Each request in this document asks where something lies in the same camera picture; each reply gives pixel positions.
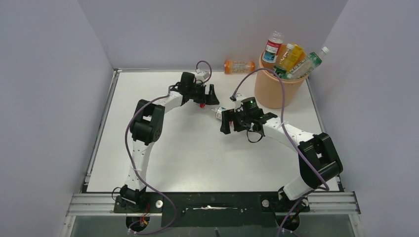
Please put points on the green label clear bottle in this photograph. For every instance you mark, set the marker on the green label clear bottle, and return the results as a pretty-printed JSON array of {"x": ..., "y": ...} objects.
[{"x": 307, "y": 65}]

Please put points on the yellow juice bottle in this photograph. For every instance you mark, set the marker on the yellow juice bottle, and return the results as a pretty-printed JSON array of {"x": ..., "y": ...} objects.
[{"x": 292, "y": 57}]

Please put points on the red white label bottle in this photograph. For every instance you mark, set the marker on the red white label bottle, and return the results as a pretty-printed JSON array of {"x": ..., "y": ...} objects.
[{"x": 274, "y": 43}]

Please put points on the dark green label bottle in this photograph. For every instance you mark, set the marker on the dark green label bottle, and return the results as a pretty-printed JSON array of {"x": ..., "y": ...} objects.
[{"x": 277, "y": 67}]

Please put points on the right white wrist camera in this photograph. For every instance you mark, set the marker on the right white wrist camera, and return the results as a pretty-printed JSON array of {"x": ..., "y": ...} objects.
[{"x": 237, "y": 98}]

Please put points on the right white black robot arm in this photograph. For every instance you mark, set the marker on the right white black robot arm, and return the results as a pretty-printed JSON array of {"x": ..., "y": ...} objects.
[{"x": 317, "y": 156}]

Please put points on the orange plastic bin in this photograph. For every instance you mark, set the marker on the orange plastic bin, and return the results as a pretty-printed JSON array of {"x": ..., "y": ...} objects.
[{"x": 268, "y": 90}]

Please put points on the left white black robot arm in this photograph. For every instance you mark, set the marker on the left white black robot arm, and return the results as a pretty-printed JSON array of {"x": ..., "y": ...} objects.
[{"x": 146, "y": 126}]

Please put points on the orange drink bottle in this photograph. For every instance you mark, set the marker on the orange drink bottle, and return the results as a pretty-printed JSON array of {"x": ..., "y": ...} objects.
[{"x": 238, "y": 67}]

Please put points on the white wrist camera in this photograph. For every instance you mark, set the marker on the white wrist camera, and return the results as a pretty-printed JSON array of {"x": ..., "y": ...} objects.
[
  {"x": 202, "y": 75},
  {"x": 237, "y": 98}
]

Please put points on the aluminium frame rail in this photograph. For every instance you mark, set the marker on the aluminium frame rail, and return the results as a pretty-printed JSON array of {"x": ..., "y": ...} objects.
[{"x": 320, "y": 203}]

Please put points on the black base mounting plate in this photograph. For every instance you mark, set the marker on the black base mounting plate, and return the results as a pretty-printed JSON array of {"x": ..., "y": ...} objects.
[{"x": 210, "y": 209}]

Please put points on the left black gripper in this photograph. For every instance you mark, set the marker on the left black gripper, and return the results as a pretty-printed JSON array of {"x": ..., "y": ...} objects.
[{"x": 209, "y": 99}]

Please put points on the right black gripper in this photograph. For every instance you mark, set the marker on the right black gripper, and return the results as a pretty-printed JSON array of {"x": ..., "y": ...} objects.
[{"x": 231, "y": 115}]

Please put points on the red green label bottle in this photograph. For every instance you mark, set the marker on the red green label bottle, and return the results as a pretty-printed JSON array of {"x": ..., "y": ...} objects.
[{"x": 213, "y": 111}]

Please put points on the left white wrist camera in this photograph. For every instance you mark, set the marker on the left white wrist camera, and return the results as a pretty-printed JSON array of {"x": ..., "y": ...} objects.
[{"x": 202, "y": 75}]

